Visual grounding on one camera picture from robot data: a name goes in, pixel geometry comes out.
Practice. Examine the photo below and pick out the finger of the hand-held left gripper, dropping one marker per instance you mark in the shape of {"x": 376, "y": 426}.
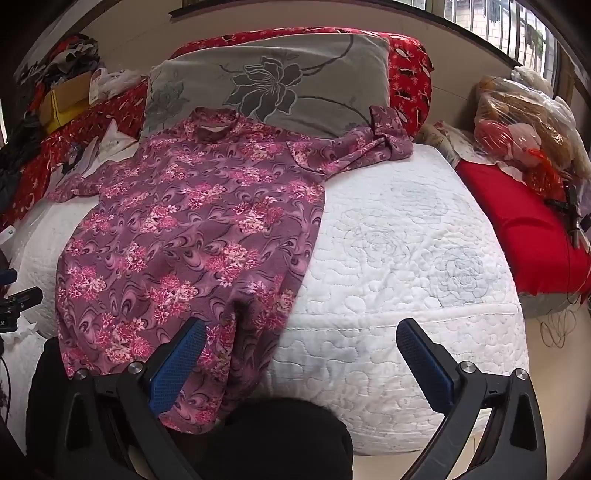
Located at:
{"x": 25, "y": 297}
{"x": 7, "y": 277}

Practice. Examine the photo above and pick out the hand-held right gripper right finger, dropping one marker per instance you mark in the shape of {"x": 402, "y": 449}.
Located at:
{"x": 425, "y": 364}

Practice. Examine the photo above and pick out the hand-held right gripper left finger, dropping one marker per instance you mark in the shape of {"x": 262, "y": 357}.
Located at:
{"x": 178, "y": 364}

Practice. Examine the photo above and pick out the purple floral shirt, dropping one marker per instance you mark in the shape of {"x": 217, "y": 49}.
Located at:
{"x": 184, "y": 207}

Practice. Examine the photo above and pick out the dark clothes heap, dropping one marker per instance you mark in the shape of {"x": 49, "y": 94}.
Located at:
{"x": 18, "y": 147}

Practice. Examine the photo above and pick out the pile of mixed clothes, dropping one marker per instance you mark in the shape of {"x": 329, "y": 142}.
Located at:
{"x": 69, "y": 55}

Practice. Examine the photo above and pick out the white quilted mattress cover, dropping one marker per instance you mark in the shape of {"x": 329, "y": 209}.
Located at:
{"x": 392, "y": 277}

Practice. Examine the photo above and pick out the person's black pants leg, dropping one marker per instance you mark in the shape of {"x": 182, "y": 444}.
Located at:
{"x": 277, "y": 438}

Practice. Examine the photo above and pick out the plain red cloth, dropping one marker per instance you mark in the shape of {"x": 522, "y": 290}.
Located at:
{"x": 521, "y": 230}

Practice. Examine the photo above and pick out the white paper package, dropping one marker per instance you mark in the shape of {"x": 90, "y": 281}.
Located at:
{"x": 113, "y": 138}

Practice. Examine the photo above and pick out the yellow cardboard box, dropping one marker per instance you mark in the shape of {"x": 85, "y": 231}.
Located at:
{"x": 64, "y": 104}

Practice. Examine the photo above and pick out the black metal tool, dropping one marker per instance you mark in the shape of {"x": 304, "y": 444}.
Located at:
{"x": 572, "y": 207}

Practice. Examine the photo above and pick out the beige patterned cloth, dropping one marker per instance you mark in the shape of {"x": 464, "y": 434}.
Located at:
{"x": 438, "y": 138}

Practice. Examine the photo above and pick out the clear plastic bag of plush toys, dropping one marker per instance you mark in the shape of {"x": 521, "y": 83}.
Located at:
{"x": 517, "y": 134}

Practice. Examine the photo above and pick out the red printed blanket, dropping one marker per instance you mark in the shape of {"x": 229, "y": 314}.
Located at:
{"x": 411, "y": 78}

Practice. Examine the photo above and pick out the grey floral pillow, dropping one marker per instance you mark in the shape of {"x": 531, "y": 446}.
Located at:
{"x": 323, "y": 92}

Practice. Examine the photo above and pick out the crumpled white plastic bag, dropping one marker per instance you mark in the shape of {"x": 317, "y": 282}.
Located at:
{"x": 531, "y": 78}

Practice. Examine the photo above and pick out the barred window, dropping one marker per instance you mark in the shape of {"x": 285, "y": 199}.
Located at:
{"x": 466, "y": 18}

